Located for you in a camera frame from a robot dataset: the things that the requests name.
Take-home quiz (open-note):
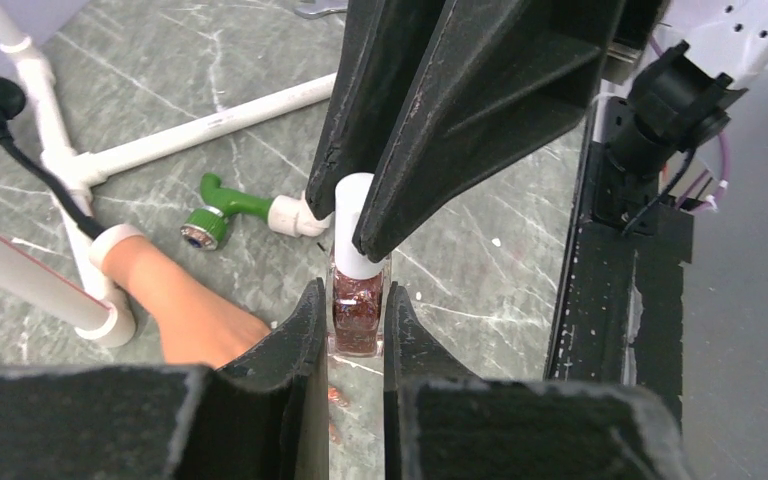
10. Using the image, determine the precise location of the silver combination wrench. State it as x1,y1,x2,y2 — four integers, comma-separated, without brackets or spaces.
294,0,349,20

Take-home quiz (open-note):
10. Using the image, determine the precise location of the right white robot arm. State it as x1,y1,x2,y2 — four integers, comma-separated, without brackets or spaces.
306,1,768,261

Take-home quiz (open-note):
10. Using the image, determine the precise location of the nail polish bottle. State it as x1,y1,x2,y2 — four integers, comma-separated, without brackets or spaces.
329,173,389,358

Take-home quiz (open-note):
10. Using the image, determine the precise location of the green hose nozzle fitting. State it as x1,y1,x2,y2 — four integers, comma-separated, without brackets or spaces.
180,172,334,253

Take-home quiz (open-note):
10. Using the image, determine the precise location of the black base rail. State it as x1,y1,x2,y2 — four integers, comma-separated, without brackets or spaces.
543,98,694,419

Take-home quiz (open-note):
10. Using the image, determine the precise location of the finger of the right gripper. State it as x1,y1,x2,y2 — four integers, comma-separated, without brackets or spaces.
305,0,444,220

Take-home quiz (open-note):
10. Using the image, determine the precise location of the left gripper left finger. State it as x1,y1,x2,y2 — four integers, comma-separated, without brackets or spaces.
0,279,329,479

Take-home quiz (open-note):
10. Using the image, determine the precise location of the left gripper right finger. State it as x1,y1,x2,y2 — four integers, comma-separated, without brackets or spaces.
383,284,693,479

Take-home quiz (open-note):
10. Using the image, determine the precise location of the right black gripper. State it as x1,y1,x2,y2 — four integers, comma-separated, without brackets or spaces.
354,0,670,260

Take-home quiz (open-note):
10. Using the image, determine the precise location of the white PVC pipe frame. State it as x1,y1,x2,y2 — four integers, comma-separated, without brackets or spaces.
0,5,336,348

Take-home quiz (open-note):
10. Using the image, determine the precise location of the mannequin practice hand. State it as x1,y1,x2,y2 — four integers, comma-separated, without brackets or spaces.
89,224,271,369

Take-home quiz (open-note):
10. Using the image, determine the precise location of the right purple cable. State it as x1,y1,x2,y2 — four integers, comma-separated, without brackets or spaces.
648,33,733,215

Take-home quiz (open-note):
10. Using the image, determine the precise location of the black suction mount stalk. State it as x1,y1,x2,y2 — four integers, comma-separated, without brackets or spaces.
0,74,107,241

